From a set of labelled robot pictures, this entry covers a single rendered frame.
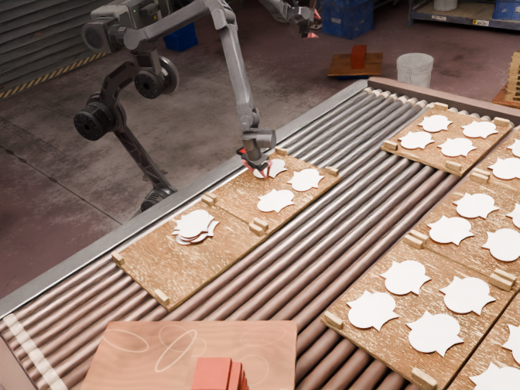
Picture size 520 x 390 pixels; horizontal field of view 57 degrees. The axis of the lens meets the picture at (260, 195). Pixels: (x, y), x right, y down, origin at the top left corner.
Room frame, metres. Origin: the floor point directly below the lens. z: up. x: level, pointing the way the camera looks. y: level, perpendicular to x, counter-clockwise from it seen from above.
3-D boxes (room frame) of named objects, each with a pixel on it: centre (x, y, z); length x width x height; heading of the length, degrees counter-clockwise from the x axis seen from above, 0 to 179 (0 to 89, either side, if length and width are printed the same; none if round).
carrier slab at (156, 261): (1.25, 0.27, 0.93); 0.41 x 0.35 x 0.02; 128
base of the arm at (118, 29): (2.00, 0.45, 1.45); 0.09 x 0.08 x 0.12; 152
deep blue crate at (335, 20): (5.77, -1.37, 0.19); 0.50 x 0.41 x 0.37; 35
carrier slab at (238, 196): (1.51, -0.05, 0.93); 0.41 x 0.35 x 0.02; 130
